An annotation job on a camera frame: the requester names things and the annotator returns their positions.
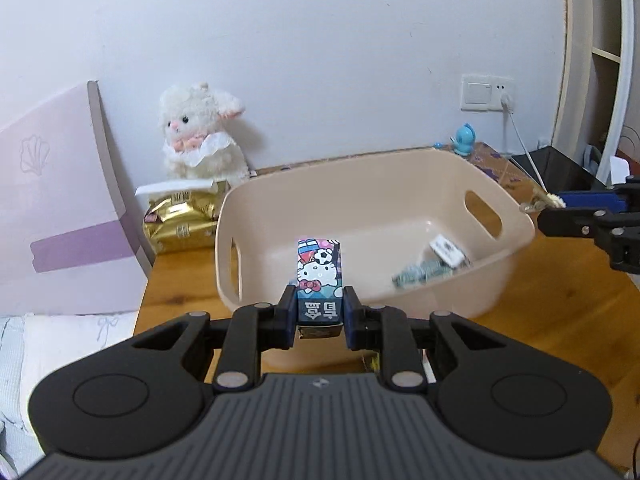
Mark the small beige figurine keychain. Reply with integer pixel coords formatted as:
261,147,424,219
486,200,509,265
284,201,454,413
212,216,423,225
520,188,566,214

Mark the green striped scrunchie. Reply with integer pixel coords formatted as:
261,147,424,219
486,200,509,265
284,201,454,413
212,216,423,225
392,259,454,289

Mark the black Hello Kitty tissue pack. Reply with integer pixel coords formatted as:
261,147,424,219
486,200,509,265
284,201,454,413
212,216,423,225
293,237,343,339

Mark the blue white porcelain-pattern tissue pack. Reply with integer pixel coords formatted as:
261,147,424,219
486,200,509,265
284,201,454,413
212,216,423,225
428,234,471,270

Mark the black side cabinet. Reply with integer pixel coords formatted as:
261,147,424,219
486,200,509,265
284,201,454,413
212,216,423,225
510,146,608,195

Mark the white shelf unit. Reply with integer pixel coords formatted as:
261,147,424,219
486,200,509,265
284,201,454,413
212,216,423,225
552,0,636,184

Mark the beige plastic storage basket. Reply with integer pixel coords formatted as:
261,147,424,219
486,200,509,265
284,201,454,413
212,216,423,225
215,150,535,318

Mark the blue bird figurine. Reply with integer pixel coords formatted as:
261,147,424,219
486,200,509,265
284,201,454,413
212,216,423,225
450,124,476,157

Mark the gold snack bag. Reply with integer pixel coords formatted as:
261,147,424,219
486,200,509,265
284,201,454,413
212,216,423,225
136,179,230,255

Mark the white plush lamb toy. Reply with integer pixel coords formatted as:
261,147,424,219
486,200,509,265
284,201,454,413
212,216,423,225
160,82,250,186

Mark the pink bed headboard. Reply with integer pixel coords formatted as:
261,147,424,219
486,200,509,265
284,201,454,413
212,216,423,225
1,81,150,315

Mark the white power cable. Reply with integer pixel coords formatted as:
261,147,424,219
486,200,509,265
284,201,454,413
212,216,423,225
500,94,549,194

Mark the white wall switch socket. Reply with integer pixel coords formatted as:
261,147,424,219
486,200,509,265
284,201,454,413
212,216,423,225
460,74,515,112

